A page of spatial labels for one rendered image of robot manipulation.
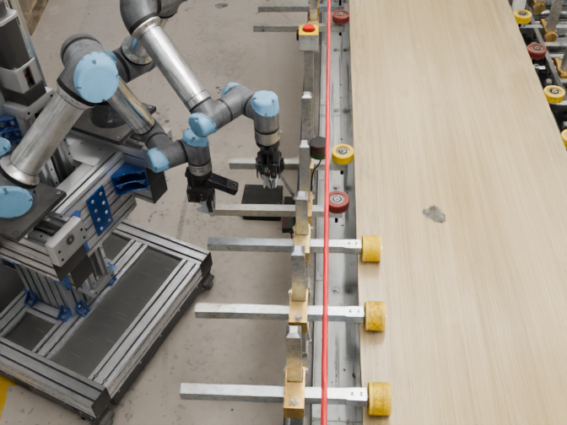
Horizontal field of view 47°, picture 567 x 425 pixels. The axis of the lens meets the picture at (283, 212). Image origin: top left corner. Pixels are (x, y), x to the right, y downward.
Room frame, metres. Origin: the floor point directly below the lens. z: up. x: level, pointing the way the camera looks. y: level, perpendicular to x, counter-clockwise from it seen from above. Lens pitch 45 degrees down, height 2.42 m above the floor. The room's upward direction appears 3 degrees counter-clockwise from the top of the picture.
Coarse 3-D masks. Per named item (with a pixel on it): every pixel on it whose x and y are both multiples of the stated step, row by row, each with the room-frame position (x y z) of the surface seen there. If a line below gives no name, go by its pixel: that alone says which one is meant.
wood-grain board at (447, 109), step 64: (384, 0) 2.94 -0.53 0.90; (448, 0) 2.91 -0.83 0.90; (384, 64) 2.38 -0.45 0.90; (448, 64) 2.36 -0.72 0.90; (512, 64) 2.34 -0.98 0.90; (384, 128) 1.94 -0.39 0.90; (448, 128) 1.93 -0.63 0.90; (512, 128) 1.91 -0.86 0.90; (384, 192) 1.60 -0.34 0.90; (448, 192) 1.58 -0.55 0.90; (512, 192) 1.57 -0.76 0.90; (384, 256) 1.31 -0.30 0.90; (448, 256) 1.30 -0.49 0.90; (512, 256) 1.29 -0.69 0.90; (448, 320) 1.07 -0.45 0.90; (512, 320) 1.06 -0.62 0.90; (448, 384) 0.87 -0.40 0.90; (512, 384) 0.86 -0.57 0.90
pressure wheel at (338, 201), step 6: (330, 192) 1.60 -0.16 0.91; (336, 192) 1.60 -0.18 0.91; (342, 192) 1.60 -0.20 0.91; (330, 198) 1.58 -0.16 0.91; (336, 198) 1.57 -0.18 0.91; (342, 198) 1.57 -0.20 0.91; (348, 198) 1.57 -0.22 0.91; (330, 204) 1.55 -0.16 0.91; (336, 204) 1.54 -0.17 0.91; (342, 204) 1.54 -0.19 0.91; (348, 204) 1.56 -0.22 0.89; (330, 210) 1.54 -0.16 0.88; (336, 210) 1.53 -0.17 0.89; (342, 210) 1.54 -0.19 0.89; (336, 222) 1.57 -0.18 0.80
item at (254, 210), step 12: (216, 204) 1.62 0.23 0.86; (228, 204) 1.62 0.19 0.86; (240, 204) 1.61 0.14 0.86; (252, 204) 1.61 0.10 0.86; (264, 204) 1.61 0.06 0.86; (252, 216) 1.58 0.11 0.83; (264, 216) 1.58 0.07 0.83; (276, 216) 1.58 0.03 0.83; (288, 216) 1.57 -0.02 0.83; (312, 216) 1.57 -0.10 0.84; (336, 216) 1.56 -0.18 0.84
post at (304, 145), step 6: (300, 144) 1.61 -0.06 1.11; (306, 144) 1.61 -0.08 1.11; (300, 150) 1.61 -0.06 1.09; (306, 150) 1.60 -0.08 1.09; (300, 156) 1.61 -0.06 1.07; (306, 156) 1.60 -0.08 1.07; (300, 162) 1.61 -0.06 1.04; (306, 162) 1.60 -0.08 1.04; (300, 168) 1.61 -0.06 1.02; (306, 168) 1.60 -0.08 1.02; (300, 174) 1.61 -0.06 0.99; (306, 174) 1.60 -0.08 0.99; (300, 180) 1.61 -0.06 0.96; (306, 180) 1.60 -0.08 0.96; (300, 186) 1.61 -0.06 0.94; (306, 186) 1.60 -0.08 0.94
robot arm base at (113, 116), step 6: (102, 102) 1.86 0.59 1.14; (108, 102) 1.86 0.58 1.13; (90, 108) 1.91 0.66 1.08; (96, 108) 1.86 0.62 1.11; (102, 108) 1.86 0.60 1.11; (108, 108) 1.86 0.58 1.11; (90, 114) 1.90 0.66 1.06; (96, 114) 1.86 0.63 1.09; (102, 114) 1.85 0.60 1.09; (108, 114) 1.85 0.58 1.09; (114, 114) 1.86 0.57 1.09; (96, 120) 1.85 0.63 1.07; (102, 120) 1.84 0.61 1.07; (108, 120) 1.84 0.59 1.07; (114, 120) 1.86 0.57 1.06; (120, 120) 1.85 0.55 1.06; (102, 126) 1.84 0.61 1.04; (108, 126) 1.84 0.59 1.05; (114, 126) 1.84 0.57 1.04
